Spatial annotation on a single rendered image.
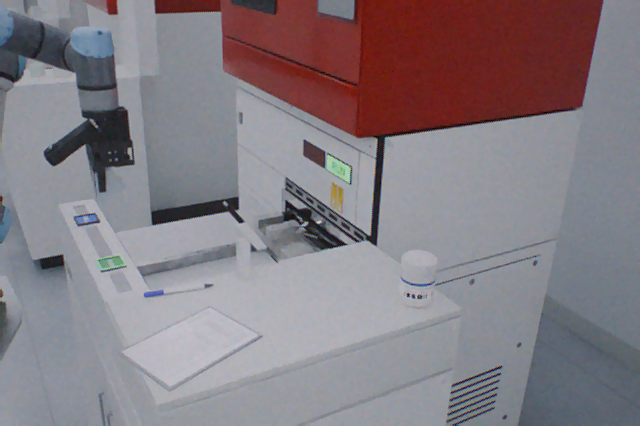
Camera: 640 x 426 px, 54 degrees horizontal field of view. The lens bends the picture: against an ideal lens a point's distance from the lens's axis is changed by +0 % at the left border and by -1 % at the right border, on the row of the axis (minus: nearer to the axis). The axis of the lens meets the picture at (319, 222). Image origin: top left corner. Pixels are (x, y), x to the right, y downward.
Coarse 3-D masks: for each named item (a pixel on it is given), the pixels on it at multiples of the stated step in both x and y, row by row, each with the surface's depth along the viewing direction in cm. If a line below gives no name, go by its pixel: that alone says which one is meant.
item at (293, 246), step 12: (252, 228) 181; (264, 228) 178; (264, 240) 175; (276, 240) 171; (288, 240) 171; (300, 240) 172; (276, 252) 169; (288, 252) 165; (300, 252) 165; (312, 252) 166
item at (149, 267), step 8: (248, 240) 177; (208, 248) 172; (216, 248) 172; (224, 248) 173; (232, 248) 174; (176, 256) 167; (184, 256) 168; (192, 256) 169; (200, 256) 170; (208, 256) 171; (216, 256) 172; (224, 256) 174; (136, 264) 163; (144, 264) 163; (152, 264) 164; (160, 264) 165; (168, 264) 166; (176, 264) 167; (184, 264) 168; (192, 264) 170; (144, 272) 163; (152, 272) 164
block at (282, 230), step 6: (288, 222) 175; (270, 228) 171; (276, 228) 172; (282, 228) 172; (288, 228) 172; (294, 228) 173; (270, 234) 170; (276, 234) 171; (282, 234) 172; (288, 234) 173; (294, 234) 174
